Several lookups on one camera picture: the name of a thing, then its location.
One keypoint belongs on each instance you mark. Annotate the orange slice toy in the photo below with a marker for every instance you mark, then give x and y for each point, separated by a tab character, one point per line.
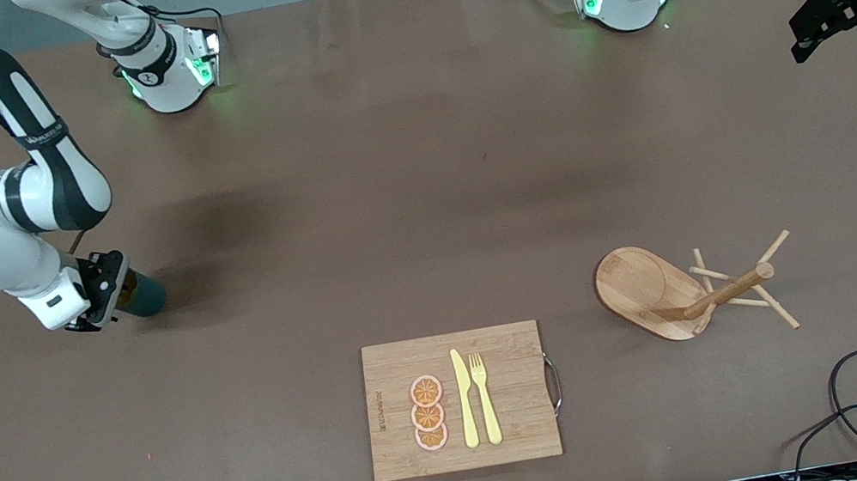
426	390

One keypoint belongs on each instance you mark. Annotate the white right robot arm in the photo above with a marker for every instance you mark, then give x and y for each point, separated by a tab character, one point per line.
4	251

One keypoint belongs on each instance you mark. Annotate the yellow plastic fork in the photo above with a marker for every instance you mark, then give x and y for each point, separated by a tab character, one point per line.
486	405

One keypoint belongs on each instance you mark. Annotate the dark green cup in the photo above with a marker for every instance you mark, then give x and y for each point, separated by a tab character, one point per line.
146	296

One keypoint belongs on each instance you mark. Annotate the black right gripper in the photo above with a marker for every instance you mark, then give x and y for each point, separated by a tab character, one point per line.
106	280

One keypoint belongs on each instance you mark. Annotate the bamboo cutting board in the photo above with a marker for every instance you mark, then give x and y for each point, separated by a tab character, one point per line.
508	401

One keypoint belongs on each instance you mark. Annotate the brown table mat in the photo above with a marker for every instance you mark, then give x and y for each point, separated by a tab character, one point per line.
316	294

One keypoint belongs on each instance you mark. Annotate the yellow plastic knife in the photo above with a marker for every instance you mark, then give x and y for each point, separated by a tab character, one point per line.
465	400

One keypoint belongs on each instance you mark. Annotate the wooden mug tree stand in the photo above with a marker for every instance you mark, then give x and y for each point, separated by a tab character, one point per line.
646	291

